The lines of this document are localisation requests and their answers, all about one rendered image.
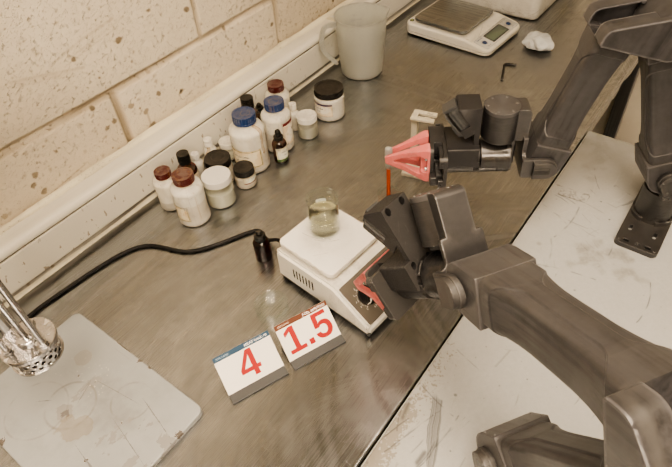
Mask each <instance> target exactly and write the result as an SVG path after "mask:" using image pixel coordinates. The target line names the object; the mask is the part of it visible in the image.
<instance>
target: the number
mask: <svg viewBox="0 0 672 467"><path fill-rule="evenodd" d="M280 363H281V362H280V360H279V358H278V356H277V354H276V351H275V349H274V347H273V345H272V343H271V341H270V339H269V337H268V336H267V337H265V338H263V339H261V340H259V341H257V342H255V343H253V344H252V345H250V346H248V347H246V348H244V349H242V350H240V351H238V352H236V353H234V354H233V355H231V356H229V357H227V358H225V359H223V360H221V361H219V362H217V363H216V365H217V367H218V369H219V371H220V373H221V376H222V378H223V380H224V382H225V384H226V386H227V388H228V390H229V391H230V390H232V389H234V388H236V387H238V386H239V385H241V384H243V383H245V382H247V381H249V380H250V379H252V378H254V377H256V376H258V375H259V374H261V373H263V372H265V371H267V370H269V369H270V368H272V367H274V366H276V365H278V364H280Z"/></svg>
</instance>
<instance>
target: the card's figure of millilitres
mask: <svg viewBox="0 0 672 467"><path fill-rule="evenodd" d="M336 332H338V331H337V328H336V326H335V324H334V322H333V320H332V318H331V316H330V314H329V312H328V310H327V307H326V306H324V307H322V308H320V309H318V310H316V311H314V312H312V313H311V314H309V315H307V316H305V317H303V318H301V319H299V320H297V321H295V322H293V323H292V324H290V325H288V326H286V327H284V328H282V329H280V330H278V334H279V336H280V338H281V340H282V342H283V344H284V346H285V348H286V350H287V353H288V355H289V357H290V358H291V357H292V356H294V355H296V354H298V353H300V352H301V351H303V350H305V349H307V348H309V347H311V346H312V345H314V344H316V343H318V342H320V341H322V340H323V339H325V338H327V337H329V336H331V335H333V334H334V333H336Z"/></svg>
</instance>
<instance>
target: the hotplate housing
mask: <svg viewBox="0 0 672 467"><path fill-rule="evenodd" d="M384 247H385V246H384V245H383V244H382V243H381V242H380V241H379V240H376V241H375V242H374V243H373V244H372V245H370V246H369V247H368V248H367V249H366V250H365V251H364V252H363V253H362V254H361V255H359V256H358V257H357V258H356V259H355V260H354V261H353V262H352V263H351V264H350V265H349V266H347V267H346V268H345V269H344V270H343V271H342V272H341V273H340V274H339V275H338V276H336V277H335V278H327V277H325V276H324V275H322V274H321V273H319V272H318V271H316V270H315V269H313V268H312V267H310V266H309V265H307V264H306V263H304V262H303V261H301V260H300V259H298V258H297V257H295V256H294V255H292V254H291V253H289V252H288V251H286V250H285V249H283V248H282V247H279V248H278V249H277V257H278V262H279V268H280V273H281V274H282V275H283V276H284V277H285V278H287V279H288V280H290V281H291V282H292V283H294V284H295V285H297V286H298V287H300V288H301V289H302V290H304V291H305V292H307V293H308V294H309V295H311V296H312V297H314V298H315V299H317V300H318V301H319V302H322V301H324V300H325V301H326V304H327V306H328V308H329V309H331V310H332V311H334V312H335V313H336V314H338V315H339V316H341V317H342V318H343V319H345V320H346V321H348V322H349V323H351V324H352V325H353V326H355V327H356V328H358V329H359V330H360V331H362V332H363V333H365V334H366V335H368V336H370V335H371V334H372V333H373V332H374V331H375V330H376V329H377V328H378V327H379V326H380V325H381V324H382V323H383V322H384V321H385V320H386V319H387V318H388V317H387V315H386V314H385V312H383V313H382V314H381V315H380V316H379V317H378V318H377V320H376V321H375V322H374V323H373V324H371V325H370V324H369V323H368V322H367V321H366V320H365V319H364V318H363V317H362V316H361V314H360V313H359V312H358V311H357V310H356V309H355V308H354V307H353V306H352V304H351V303H350V302H349V301H348V300H347V299H346V298H345V297H344V296H343V295H342V293H341V292H340V291H339V289H340V288H341V287H342V286H343V285H344V284H345V283H346V282H347V281H348V280H349V279H351V278H352V277H353V276H354V275H355V274H356V273H357V272H358V271H359V270H360V269H361V268H362V267H363V266H365V265H366V264H367V263H368V262H369V261H370V260H371V259H372V258H373V257H374V256H375V255H376V254H377V253H378V252H380V251H381V250H382V249H383V248H384Z"/></svg>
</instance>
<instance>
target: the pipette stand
mask: <svg viewBox="0 0 672 467"><path fill-rule="evenodd" d="M419 115H422V116H427V117H420V116H419ZM437 116H438V113H434V112H428V111H423V110H418V109H415V110H414V112H413V114H412V115H411V117H410V120H411V138H412V137H413V136H415V135H417V134H418V129H419V122H423V123H428V124H434V122H435V119H431V118H429V117H432V118H437ZM401 175H403V176H407V177H411V178H415V179H419V178H417V177H415V176H413V175H411V174H409V173H407V172H405V171H403V170H402V172H401Z"/></svg>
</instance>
